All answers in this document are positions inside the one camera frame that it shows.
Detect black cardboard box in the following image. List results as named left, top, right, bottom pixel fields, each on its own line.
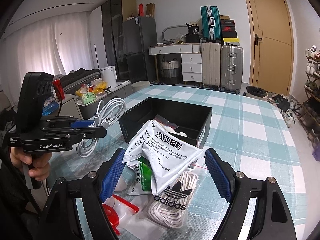
left=119, top=98, right=212, bottom=148

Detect green medicine packet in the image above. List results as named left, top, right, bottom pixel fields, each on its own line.
left=127, top=160, right=152, bottom=196

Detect purple bag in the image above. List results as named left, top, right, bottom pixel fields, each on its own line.
left=312, top=142, right=320, bottom=161

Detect stacked shoe boxes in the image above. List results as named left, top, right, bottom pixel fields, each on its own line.
left=220, top=15, right=240, bottom=46

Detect red balloon bag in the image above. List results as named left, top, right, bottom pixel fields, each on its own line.
left=103, top=194, right=151, bottom=237

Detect dark refrigerator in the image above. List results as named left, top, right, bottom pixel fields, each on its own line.
left=123, top=16, right=157, bottom=83

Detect white cable bundle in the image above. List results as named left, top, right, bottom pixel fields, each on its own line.
left=76, top=97, right=126, bottom=158

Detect white curtain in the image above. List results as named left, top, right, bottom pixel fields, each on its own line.
left=1, top=12, right=94, bottom=102

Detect black glass cabinet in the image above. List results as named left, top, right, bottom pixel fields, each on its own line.
left=101, top=0, right=137, bottom=80

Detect white plush toy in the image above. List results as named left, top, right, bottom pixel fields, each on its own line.
left=164, top=126, right=187, bottom=137

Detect beige suitcase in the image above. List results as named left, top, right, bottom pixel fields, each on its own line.
left=201, top=42, right=221, bottom=87

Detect teal suitcase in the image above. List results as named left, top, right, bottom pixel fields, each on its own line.
left=201, top=5, right=222, bottom=43

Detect person's left hand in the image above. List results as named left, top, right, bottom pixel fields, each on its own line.
left=10, top=147, right=52, bottom=181

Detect white drawer desk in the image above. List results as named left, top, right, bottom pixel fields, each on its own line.
left=149, top=43, right=202, bottom=86

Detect red bottle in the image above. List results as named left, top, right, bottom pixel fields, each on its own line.
left=52, top=79, right=65, bottom=101

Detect bagged adidas shoelaces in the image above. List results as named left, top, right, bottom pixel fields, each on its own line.
left=139, top=165, right=208, bottom=231

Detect shoe rack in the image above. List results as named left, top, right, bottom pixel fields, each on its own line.
left=300, top=45, right=319, bottom=148

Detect silver suitcase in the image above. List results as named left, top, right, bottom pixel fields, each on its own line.
left=220, top=45, right=244, bottom=94

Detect wooden door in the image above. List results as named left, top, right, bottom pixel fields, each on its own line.
left=246, top=0, right=294, bottom=95

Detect black tracker camera mount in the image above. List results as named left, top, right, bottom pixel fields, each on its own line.
left=16, top=72, right=54, bottom=133

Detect woven laundry basket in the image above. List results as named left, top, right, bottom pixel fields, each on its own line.
left=161, top=58, right=181, bottom=85

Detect white appliance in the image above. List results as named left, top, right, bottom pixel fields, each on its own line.
left=100, top=66, right=117, bottom=88

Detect grey medicine packet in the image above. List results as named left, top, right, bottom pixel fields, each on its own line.
left=123, top=120, right=205, bottom=195

